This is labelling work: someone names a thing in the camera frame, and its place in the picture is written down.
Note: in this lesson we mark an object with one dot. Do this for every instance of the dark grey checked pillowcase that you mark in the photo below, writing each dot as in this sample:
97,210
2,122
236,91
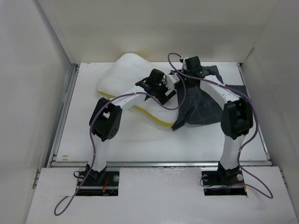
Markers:
196,107

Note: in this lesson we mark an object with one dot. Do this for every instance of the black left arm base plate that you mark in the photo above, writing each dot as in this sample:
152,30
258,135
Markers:
103,183

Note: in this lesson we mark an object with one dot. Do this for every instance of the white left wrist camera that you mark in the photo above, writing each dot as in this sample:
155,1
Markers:
172,79

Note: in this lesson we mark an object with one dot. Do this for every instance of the aluminium left side rail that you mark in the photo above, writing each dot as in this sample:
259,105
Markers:
63,107

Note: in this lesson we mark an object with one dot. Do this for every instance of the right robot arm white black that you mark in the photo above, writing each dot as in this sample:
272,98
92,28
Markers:
236,119

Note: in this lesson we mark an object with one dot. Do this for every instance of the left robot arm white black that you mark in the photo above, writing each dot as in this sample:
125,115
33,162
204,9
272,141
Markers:
106,117

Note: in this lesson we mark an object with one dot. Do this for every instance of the white pillow with yellow edge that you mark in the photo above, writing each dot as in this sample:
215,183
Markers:
122,76

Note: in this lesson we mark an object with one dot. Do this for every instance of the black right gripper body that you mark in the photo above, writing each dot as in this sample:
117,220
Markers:
187,73

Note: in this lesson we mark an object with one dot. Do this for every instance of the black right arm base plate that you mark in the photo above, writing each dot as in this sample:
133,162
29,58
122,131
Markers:
216,184

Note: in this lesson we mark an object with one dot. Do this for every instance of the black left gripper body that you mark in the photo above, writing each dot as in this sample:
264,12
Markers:
161,88

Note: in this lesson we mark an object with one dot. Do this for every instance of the aluminium front rail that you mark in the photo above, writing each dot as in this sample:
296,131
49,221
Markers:
143,164

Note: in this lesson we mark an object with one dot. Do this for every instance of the aluminium rail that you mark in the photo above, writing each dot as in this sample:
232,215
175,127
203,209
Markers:
63,107
143,164
259,132

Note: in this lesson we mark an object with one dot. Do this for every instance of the white front cover board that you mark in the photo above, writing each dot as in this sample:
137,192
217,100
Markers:
159,196

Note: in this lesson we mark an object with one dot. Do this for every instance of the aluminium right side rail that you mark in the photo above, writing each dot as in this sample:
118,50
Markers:
259,132

